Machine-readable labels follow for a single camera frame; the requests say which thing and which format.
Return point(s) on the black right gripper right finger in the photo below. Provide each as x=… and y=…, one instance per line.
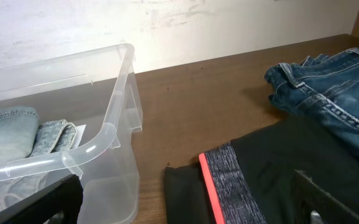
x=315, y=205

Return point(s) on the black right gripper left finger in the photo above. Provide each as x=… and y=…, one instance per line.
x=58, y=203

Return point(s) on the light blue jeans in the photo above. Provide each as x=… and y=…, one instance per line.
x=22, y=136

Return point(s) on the clear plastic storage bin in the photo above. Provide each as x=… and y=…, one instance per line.
x=97, y=88

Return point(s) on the black shorts with red stripe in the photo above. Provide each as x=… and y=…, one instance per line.
x=249, y=179

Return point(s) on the white label in bin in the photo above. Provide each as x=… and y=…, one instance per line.
x=78, y=137

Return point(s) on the dark blue folded jeans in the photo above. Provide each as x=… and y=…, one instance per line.
x=325, y=88

